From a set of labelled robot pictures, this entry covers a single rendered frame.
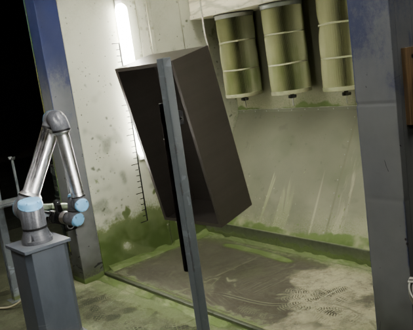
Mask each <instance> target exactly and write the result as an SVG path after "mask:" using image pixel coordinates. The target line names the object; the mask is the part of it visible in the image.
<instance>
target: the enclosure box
mask: <svg viewBox="0 0 413 330"><path fill-rule="evenodd" d="M166 57H170V60H171V65H172V74H173V79H174V87H175V92H176V101H177V106H178V110H182V111H183V116H184V124H183V125H180V128H181V133H182V141H183V146H184V154H185V160H186V168H187V177H188V181H189V190H190V195H191V204H192V209H193V217H194V222H195V224H198V225H206V226H212V227H220V228H222V227H224V226H225V225H226V224H228V223H229V222H230V221H231V220H233V219H234V218H236V217H237V216H238V215H239V214H241V213H242V212H243V211H245V210H246V209H247V208H249V207H250V206H251V205H252V202H251V199H250V195H249V193H248V188H247V185H246V181H245V177H244V174H243V169H242V167H241V163H240V160H239V155H238V152H237V148H236V145H235V141H234V139H233V134H232V131H231V127H230V124H229V120H228V117H227V113H226V109H225V105H224V101H223V98H222V94H221V91H220V87H219V84H218V80H217V77H216V73H215V70H214V66H213V63H212V58H211V55H210V51H209V48H208V45H206V46H198V47H194V48H187V49H182V50H175V51H170V52H162V53H158V54H150V55H148V56H146V57H143V58H140V59H139V60H136V61H133V62H131V63H129V64H126V65H123V66H121V67H118V68H117V69H115V72H116V74H117V78H118V80H119V84H120V86H121V90H122V92H123V95H124V98H125V101H126V104H127V107H128V111H129V113H130V117H131V119H132V123H133V125H134V129H135V131H136V135H137V137H138V141H139V143H140V146H141V150H142V153H143V156H144V159H145V162H146V165H147V168H148V171H149V174H150V177H151V180H152V183H153V186H154V189H155V192H156V195H157V198H158V201H159V204H160V207H161V210H162V213H163V216H164V218H165V220H170V221H176V213H175V209H174V201H173V195H172V187H171V182H170V174H169V169H168V161H167V153H166V148H165V140H164V135H163V127H162V125H161V116H160V109H159V103H162V102H163V99H162V95H161V86H160V82H159V73H158V69H157V58H166Z"/></svg>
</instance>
